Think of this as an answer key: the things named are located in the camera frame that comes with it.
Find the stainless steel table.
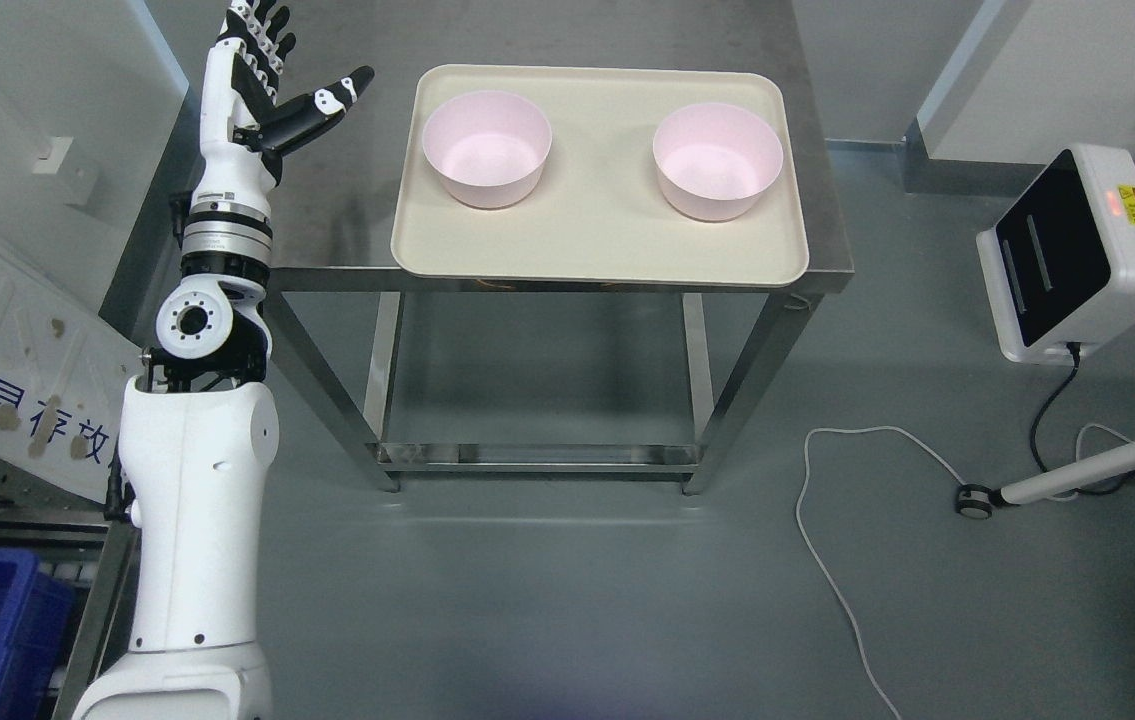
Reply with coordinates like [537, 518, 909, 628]
[262, 1, 854, 495]

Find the white floor cable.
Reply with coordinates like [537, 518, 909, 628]
[795, 426, 987, 720]

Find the pink bowl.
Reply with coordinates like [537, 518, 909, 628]
[421, 90, 554, 210]
[651, 102, 787, 223]

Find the white black box device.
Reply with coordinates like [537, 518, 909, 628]
[977, 143, 1135, 365]

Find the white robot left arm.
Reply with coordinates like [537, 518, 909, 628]
[73, 186, 280, 719]

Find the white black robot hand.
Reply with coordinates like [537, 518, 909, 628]
[196, 1, 375, 202]

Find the cream plastic tray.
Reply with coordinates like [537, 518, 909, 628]
[389, 64, 809, 290]

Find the black power cable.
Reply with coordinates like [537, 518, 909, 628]
[1029, 343, 1135, 496]

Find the white labelled shelf sign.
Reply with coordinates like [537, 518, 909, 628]
[0, 251, 138, 503]

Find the white wall socket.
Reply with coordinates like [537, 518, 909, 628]
[32, 136, 74, 177]

